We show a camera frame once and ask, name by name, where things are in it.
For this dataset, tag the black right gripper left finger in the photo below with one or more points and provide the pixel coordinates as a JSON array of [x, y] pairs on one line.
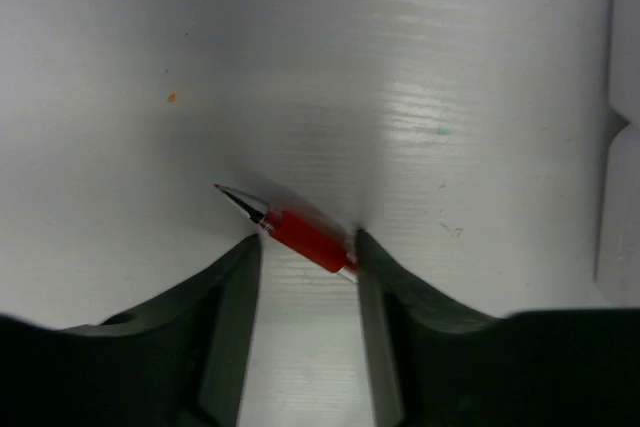
[[178, 359]]

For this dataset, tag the red gel pen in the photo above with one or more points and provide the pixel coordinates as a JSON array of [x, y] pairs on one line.
[[291, 230]]

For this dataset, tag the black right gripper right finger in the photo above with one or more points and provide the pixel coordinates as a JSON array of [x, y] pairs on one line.
[[433, 361]]

